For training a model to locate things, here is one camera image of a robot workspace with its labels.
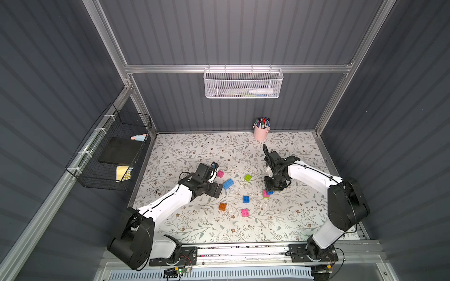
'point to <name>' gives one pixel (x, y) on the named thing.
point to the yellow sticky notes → (120, 172)
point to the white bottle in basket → (262, 91)
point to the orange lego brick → (222, 206)
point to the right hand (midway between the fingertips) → (269, 191)
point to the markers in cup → (262, 123)
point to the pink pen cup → (261, 134)
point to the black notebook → (121, 150)
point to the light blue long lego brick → (228, 184)
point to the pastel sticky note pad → (139, 137)
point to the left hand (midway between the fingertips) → (215, 186)
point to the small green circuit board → (174, 272)
